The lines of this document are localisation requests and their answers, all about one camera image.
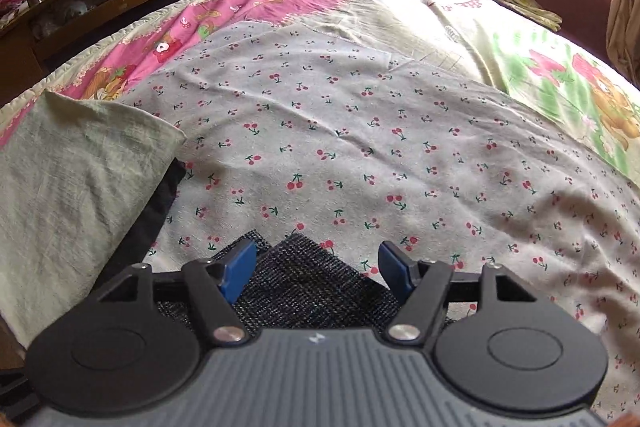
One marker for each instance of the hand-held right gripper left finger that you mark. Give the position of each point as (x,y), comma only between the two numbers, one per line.
(240,269)

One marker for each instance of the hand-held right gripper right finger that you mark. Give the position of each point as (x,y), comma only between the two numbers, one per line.
(395,269)

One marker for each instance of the dark grey plaid pants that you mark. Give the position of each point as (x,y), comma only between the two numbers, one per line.
(310,277)

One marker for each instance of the cherry print white sheet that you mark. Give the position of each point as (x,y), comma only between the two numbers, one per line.
(350,147)

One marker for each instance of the pale green folded cloth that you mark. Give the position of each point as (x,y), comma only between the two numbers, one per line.
(75,207)

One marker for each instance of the pink cartoon print bedsheet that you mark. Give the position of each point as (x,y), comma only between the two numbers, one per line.
(240,7)

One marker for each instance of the yellow-green cloth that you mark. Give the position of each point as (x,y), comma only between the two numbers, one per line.
(532,9)

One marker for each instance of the beige curtain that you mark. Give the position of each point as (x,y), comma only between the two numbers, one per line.
(625,17)

